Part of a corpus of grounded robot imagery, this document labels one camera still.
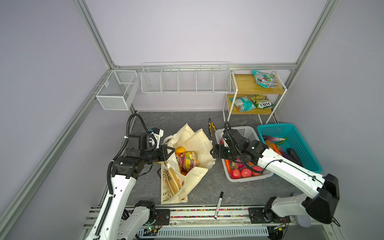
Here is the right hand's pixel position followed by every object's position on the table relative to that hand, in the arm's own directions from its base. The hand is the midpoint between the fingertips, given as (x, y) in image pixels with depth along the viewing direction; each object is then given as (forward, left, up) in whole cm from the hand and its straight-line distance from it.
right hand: (216, 153), depth 77 cm
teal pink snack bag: (+38, -31, +18) cm, 53 cm away
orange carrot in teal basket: (+12, -41, -16) cm, 45 cm away
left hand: (-4, +21, +8) cm, 22 cm away
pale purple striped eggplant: (+19, -40, -14) cm, 46 cm away
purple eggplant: (+7, -45, -15) cm, 48 cm away
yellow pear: (+8, +20, -9) cm, 23 cm away
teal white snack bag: (+37, -20, +1) cm, 42 cm away
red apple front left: (-6, -11, -13) cm, 18 cm away
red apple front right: (-15, -12, +17) cm, 26 cm away
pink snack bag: (-1, +15, -7) cm, 17 cm away
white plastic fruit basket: (+21, -24, -11) cm, 34 cm away
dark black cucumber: (+6, -50, -15) cm, 53 cm away
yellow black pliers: (+32, +1, -16) cm, 36 cm away
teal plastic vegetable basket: (+17, -53, -13) cm, 57 cm away
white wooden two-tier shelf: (+38, -19, +15) cm, 45 cm away
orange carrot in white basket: (0, -8, -13) cm, 15 cm away
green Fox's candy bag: (+39, -34, +1) cm, 52 cm away
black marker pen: (-20, -1, -17) cm, 26 cm away
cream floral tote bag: (-16, +20, -4) cm, 26 cm away
